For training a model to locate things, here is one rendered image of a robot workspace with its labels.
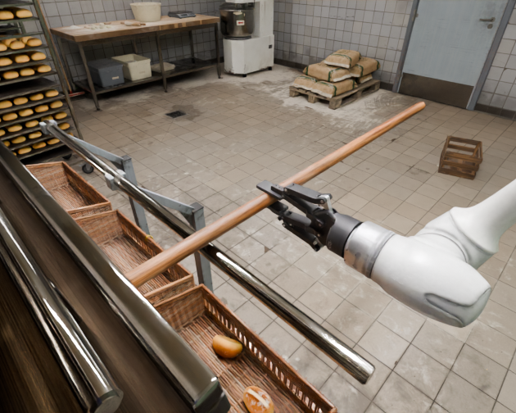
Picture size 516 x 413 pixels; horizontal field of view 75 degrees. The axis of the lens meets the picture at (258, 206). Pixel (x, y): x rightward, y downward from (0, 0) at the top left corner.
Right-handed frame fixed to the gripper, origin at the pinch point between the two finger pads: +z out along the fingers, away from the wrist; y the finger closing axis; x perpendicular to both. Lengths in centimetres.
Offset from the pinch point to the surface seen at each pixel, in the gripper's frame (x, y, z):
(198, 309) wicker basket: -7, 57, 27
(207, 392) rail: -40, -23, -32
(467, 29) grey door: 464, 28, 99
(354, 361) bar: -18.5, 2.3, -32.0
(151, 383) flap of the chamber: -42, -21, -28
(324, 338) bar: -18.4, 2.3, -27.1
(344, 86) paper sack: 361, 94, 197
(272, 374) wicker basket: -6, 58, -7
